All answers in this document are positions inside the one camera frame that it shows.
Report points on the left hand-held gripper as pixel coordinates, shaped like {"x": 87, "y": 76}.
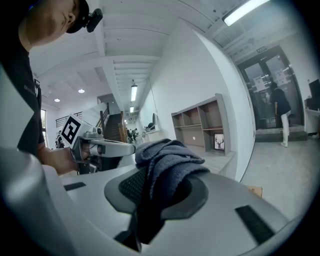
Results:
{"x": 71, "y": 130}

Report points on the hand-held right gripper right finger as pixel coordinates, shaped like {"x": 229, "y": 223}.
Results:
{"x": 225, "y": 225}

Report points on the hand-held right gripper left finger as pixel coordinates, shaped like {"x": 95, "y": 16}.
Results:
{"x": 95, "y": 200}

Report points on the grey wooden shelf unit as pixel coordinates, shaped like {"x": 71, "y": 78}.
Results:
{"x": 203, "y": 120}

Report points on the person's left forearm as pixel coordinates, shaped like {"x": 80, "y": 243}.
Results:
{"x": 46, "y": 156}

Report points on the light wood-grain table top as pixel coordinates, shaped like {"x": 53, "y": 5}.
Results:
{"x": 220, "y": 160}

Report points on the white office desk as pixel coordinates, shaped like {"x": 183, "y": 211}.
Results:
{"x": 311, "y": 120}

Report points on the black computer monitor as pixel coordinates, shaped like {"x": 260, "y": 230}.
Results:
{"x": 315, "y": 88}

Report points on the person's left hand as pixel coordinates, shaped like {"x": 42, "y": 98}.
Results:
{"x": 65, "y": 160}

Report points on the brown wooden staircase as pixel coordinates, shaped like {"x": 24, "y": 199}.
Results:
{"x": 112, "y": 127}

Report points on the long ceiling light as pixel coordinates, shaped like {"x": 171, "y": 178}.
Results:
{"x": 131, "y": 109}
{"x": 240, "y": 12}
{"x": 134, "y": 92}

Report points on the flat cardboard box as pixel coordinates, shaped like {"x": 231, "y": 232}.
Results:
{"x": 256, "y": 192}

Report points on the framed deer picture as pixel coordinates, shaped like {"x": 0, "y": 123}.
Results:
{"x": 219, "y": 142}

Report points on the person's black shirt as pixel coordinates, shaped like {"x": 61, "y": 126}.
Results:
{"x": 22, "y": 100}

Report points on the dark glass door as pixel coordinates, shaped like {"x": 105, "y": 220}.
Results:
{"x": 252, "y": 107}

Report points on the person's head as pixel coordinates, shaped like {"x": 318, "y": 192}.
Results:
{"x": 47, "y": 22}

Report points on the white paper notice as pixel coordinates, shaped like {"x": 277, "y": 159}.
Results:
{"x": 259, "y": 83}
{"x": 280, "y": 77}

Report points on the black head camera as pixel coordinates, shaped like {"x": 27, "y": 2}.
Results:
{"x": 94, "y": 20}

